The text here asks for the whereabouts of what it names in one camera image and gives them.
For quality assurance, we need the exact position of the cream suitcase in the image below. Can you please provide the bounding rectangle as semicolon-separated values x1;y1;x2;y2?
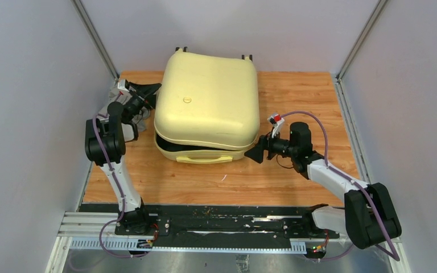
154;47;260;164

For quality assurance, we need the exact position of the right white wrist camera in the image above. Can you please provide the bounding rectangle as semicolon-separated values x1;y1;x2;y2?
267;113;285;138

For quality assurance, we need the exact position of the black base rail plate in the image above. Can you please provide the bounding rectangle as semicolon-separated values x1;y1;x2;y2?
114;204;341;250

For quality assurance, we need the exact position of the grey crumpled cloth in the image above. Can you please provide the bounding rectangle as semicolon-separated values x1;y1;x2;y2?
96;83;155;133

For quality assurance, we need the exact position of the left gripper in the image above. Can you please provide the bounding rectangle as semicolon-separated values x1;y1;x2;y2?
125;84;167;123

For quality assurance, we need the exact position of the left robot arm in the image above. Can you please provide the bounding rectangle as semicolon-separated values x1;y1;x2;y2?
85;80;162;235

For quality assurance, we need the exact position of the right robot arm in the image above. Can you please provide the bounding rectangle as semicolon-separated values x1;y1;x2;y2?
245;122;402;249

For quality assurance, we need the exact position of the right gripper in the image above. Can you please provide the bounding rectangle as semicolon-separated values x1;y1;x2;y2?
244;127;298;164

